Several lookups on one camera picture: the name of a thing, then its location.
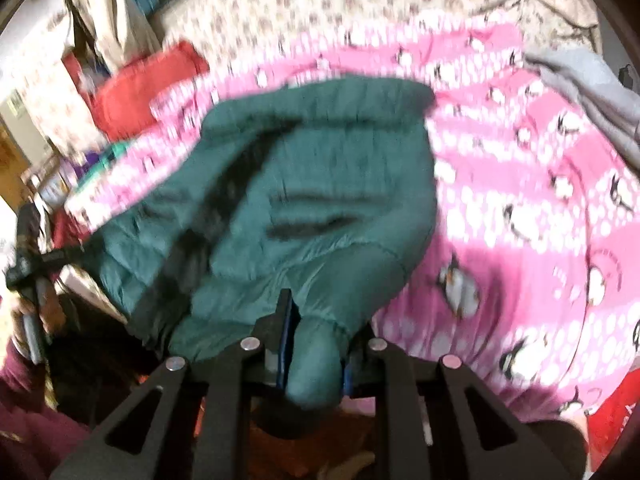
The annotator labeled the pile of colourful clothes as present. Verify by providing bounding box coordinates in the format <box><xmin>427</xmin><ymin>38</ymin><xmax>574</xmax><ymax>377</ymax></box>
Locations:
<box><xmin>30</xmin><ymin>140</ymin><xmax>136</xmax><ymax>211</ymax></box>

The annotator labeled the grey cloth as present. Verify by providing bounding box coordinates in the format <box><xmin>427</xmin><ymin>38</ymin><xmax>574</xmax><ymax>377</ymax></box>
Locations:
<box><xmin>522</xmin><ymin>47</ymin><xmax>640</xmax><ymax>161</ymax></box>

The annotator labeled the dark cloth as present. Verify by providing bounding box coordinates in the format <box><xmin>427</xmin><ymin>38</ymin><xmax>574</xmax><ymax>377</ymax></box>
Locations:
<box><xmin>47</xmin><ymin>295</ymin><xmax>171</xmax><ymax>428</ymax></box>

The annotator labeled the red ruffled pillow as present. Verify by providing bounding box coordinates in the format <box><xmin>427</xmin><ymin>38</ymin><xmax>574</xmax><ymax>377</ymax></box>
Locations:
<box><xmin>92</xmin><ymin>40</ymin><xmax>211</xmax><ymax>143</ymax></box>

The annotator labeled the person's left hand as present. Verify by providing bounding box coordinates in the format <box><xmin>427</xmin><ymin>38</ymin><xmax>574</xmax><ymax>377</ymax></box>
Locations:
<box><xmin>7</xmin><ymin>285</ymin><xmax>68</xmax><ymax>356</ymax></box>

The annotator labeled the floral wall cloth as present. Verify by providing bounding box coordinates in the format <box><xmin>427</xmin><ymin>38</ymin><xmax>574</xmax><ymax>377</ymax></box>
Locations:
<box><xmin>5</xmin><ymin>10</ymin><xmax>101</xmax><ymax>156</ymax></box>

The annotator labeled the green puffer jacket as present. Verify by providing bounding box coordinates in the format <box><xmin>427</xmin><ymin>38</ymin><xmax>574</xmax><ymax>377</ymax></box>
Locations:
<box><xmin>82</xmin><ymin>75</ymin><xmax>441</xmax><ymax>408</ymax></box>

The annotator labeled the pink penguin blanket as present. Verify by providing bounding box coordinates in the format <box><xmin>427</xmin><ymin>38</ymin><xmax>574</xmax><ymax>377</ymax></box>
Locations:
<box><xmin>65</xmin><ymin>10</ymin><xmax>640</xmax><ymax>421</ymax></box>

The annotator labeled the beige curtain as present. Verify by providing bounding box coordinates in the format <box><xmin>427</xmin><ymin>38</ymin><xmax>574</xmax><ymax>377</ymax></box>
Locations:
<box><xmin>60</xmin><ymin>0</ymin><xmax>161</xmax><ymax>78</ymax></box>
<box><xmin>510</xmin><ymin>0</ymin><xmax>601</xmax><ymax>56</ymax></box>

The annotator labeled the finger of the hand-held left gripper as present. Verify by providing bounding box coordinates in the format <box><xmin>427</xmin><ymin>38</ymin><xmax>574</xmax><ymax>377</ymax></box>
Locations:
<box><xmin>42</xmin><ymin>245</ymin><xmax>90</xmax><ymax>273</ymax></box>

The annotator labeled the floral bed sheet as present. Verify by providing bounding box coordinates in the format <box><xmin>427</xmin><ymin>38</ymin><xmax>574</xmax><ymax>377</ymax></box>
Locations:
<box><xmin>155</xmin><ymin>0</ymin><xmax>601</xmax><ymax>91</ymax></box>

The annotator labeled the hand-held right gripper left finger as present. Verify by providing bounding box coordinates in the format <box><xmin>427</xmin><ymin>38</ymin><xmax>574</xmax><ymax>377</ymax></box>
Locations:
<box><xmin>50</xmin><ymin>288</ymin><xmax>301</xmax><ymax>480</ymax></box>

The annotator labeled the red cloth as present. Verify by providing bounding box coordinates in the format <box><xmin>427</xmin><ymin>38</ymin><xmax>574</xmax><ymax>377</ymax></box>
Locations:
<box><xmin>587</xmin><ymin>375</ymin><xmax>640</xmax><ymax>471</ymax></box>

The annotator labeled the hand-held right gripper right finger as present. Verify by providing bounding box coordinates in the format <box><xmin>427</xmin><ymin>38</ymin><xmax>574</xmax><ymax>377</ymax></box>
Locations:
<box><xmin>340</xmin><ymin>329</ymin><xmax>588</xmax><ymax>480</ymax></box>

